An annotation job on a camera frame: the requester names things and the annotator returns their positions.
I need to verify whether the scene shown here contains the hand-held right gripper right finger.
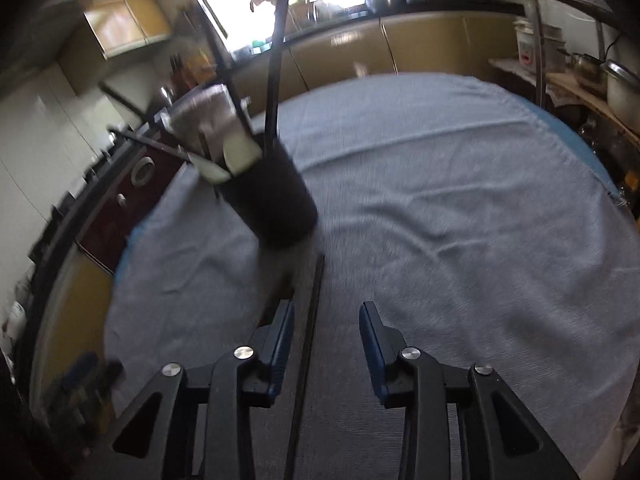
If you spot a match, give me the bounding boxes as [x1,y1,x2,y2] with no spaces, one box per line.
[359,301,581,480]

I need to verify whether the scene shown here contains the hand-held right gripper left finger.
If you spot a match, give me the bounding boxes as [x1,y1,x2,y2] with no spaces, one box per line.
[100,300,296,480]

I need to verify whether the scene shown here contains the black utensil holder cup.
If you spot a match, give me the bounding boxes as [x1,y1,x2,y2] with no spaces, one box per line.
[215,132,321,250]

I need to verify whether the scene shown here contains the grey tablecloth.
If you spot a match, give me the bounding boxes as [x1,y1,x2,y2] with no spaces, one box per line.
[102,72,633,480]

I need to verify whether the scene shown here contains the dark red appliance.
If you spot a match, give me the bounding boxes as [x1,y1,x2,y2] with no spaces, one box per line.
[75,125,196,276]

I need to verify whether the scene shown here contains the yellow kitchen cabinets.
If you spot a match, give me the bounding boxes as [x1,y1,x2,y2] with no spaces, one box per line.
[227,10,523,106]

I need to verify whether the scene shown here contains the metal shelf rack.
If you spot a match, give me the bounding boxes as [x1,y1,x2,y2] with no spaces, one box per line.
[487,0,640,231]

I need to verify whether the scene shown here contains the white rice cooker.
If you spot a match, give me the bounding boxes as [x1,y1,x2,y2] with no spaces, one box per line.
[515,20,566,78]

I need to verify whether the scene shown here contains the small metal pot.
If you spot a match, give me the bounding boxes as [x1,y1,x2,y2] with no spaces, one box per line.
[570,52,608,91]

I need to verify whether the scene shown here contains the white pot with lid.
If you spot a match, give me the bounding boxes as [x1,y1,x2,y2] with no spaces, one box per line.
[602,60,640,131]

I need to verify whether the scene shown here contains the yellow wall cabinets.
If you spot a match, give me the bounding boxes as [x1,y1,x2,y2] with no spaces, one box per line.
[42,0,173,96]

